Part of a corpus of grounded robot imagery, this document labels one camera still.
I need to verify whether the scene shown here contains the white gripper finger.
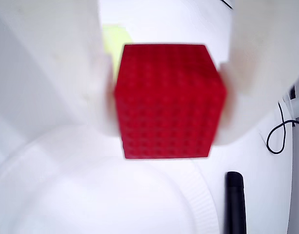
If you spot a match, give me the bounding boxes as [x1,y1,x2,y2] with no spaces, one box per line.
[211,0,299,146]
[0,0,122,166]

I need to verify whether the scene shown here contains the red studded cube block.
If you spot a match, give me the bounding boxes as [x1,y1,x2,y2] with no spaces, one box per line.
[114,43,228,160]

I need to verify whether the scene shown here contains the yellow-green block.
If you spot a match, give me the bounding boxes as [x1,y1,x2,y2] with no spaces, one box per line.
[101,24,134,81]

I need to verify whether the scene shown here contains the white paper plate dish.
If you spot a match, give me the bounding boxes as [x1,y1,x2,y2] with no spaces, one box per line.
[0,124,219,234]

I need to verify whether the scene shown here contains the black cylindrical stick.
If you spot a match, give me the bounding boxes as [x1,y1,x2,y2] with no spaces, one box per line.
[223,171,247,234]

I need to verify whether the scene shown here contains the thin black looped cable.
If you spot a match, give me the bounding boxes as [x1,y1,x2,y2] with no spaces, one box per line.
[266,101,299,155]

